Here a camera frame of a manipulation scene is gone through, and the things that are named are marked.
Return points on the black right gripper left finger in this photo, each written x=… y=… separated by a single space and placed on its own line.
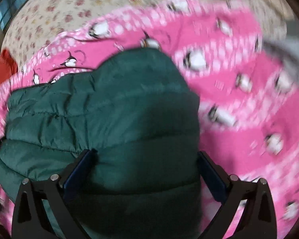
x=34 y=198

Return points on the dark green quilted puffer jacket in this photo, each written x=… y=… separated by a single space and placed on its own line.
x=140 y=116

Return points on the pink penguin print blanket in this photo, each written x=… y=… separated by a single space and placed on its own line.
x=248 y=114

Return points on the red ruffled pillow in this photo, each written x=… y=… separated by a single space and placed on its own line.
x=8 y=66

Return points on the grey white garment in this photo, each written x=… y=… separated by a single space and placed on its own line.
x=287 y=51

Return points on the beige floral bed sheet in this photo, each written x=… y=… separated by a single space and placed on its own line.
x=37 y=22

